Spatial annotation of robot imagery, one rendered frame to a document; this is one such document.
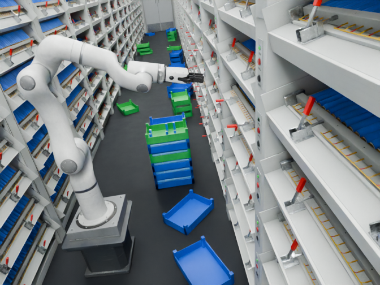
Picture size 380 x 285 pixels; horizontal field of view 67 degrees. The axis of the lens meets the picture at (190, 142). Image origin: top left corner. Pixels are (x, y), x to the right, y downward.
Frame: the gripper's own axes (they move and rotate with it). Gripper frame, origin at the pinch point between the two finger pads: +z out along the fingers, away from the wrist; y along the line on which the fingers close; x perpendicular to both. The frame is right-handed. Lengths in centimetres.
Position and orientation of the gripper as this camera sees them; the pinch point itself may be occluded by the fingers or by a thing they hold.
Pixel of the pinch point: (198, 77)
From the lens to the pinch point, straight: 133.7
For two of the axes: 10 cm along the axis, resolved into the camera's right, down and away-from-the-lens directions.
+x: -1.3, 8.7, 4.8
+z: 9.9, 0.8, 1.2
